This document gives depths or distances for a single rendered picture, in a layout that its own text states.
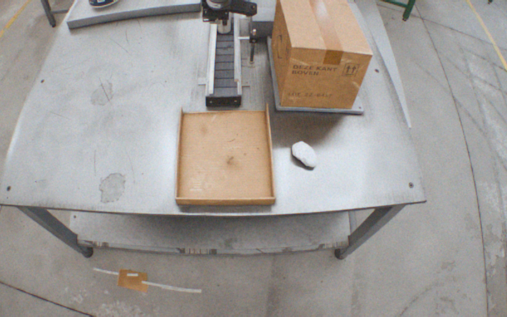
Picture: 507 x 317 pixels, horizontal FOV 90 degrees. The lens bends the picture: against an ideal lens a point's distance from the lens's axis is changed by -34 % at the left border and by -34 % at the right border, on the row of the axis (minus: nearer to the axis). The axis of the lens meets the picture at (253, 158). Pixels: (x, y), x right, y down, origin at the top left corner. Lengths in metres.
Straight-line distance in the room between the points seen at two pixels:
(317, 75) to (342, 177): 0.30
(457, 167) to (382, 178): 1.48
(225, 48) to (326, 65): 0.40
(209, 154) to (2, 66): 2.71
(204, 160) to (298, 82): 0.34
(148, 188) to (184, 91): 0.35
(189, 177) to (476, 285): 1.90
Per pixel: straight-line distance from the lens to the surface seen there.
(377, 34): 1.60
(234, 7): 1.04
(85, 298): 1.91
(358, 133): 1.16
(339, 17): 1.09
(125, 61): 1.35
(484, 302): 2.37
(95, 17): 1.62
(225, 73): 1.16
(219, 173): 1.01
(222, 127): 1.08
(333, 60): 0.98
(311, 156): 1.03
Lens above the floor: 1.73
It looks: 61 degrees down
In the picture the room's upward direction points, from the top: 7 degrees clockwise
